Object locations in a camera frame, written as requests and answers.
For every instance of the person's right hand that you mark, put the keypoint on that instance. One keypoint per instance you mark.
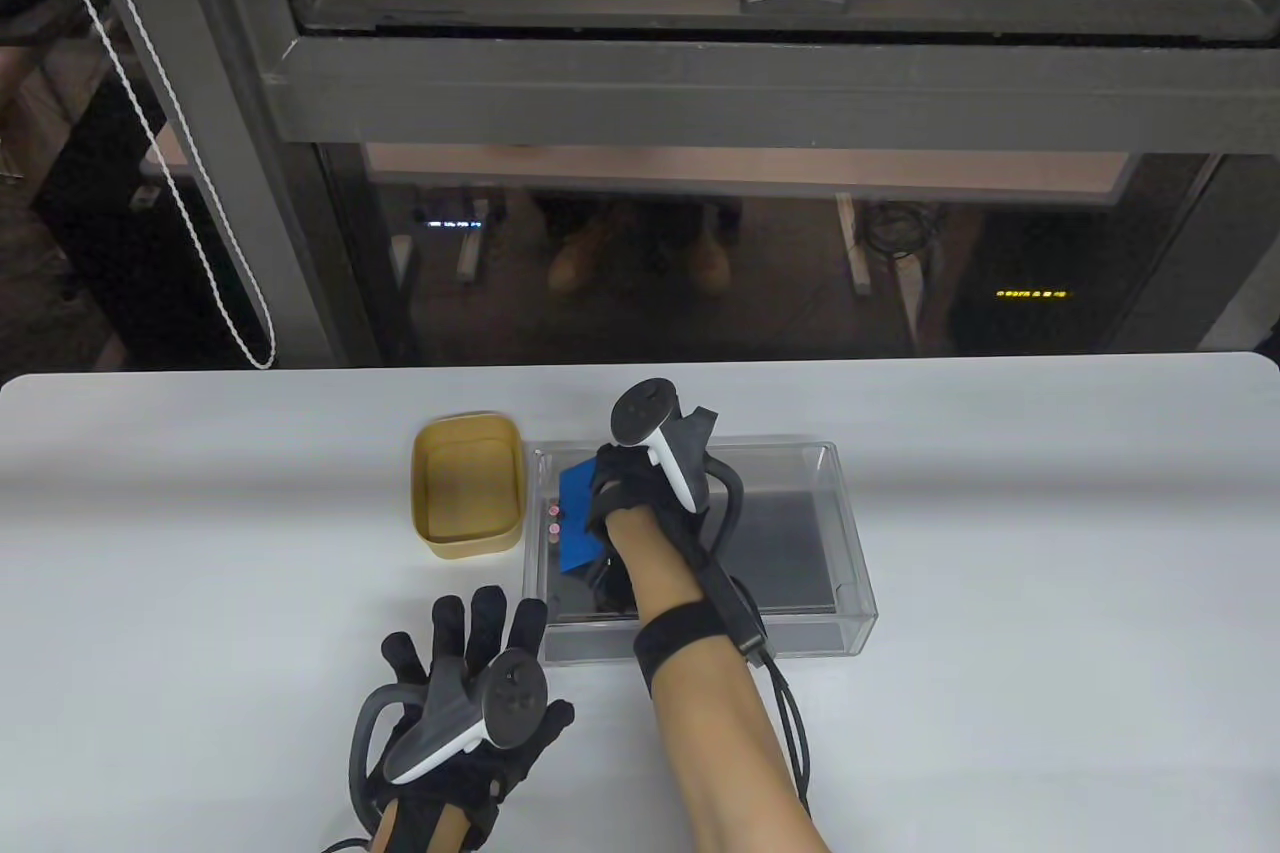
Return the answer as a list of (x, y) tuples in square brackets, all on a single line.
[(618, 491)]

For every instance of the person's left hand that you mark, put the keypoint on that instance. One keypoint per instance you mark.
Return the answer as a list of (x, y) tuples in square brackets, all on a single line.
[(500, 773)]

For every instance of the person's right fingers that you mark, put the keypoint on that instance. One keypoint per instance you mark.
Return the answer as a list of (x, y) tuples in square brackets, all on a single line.
[(603, 488)]

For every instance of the person's left little finger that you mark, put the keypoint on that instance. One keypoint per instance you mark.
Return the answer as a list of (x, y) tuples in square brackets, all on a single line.
[(405, 661)]

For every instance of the person's left middle finger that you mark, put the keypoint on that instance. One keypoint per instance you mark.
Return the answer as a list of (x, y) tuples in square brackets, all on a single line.
[(488, 623)]

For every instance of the person's left thumb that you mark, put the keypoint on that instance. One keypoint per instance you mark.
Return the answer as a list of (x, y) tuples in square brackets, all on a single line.
[(558, 723)]

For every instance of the blue card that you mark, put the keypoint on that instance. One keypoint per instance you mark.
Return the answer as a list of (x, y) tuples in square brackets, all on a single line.
[(578, 521)]

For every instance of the person's left forearm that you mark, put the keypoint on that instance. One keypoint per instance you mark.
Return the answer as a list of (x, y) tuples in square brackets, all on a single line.
[(420, 828)]

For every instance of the person's right forearm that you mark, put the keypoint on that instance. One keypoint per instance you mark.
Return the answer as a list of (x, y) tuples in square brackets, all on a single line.
[(710, 733)]

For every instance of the black white right hand controller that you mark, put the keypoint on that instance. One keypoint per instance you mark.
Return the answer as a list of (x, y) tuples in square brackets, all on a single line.
[(665, 438)]

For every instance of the black white hand controller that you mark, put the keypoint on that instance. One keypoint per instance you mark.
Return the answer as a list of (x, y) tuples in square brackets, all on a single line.
[(470, 718), (665, 438)]

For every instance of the black white left hand controller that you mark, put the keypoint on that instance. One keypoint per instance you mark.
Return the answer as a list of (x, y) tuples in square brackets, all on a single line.
[(470, 718)]

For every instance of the yellow rectangular bowl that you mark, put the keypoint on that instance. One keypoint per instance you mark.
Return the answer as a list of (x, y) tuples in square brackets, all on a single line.
[(468, 488)]

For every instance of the clear plastic box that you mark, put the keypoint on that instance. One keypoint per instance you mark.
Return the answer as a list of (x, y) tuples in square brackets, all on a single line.
[(800, 553)]

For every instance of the grey window frame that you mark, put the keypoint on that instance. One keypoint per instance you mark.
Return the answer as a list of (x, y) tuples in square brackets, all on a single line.
[(700, 83)]

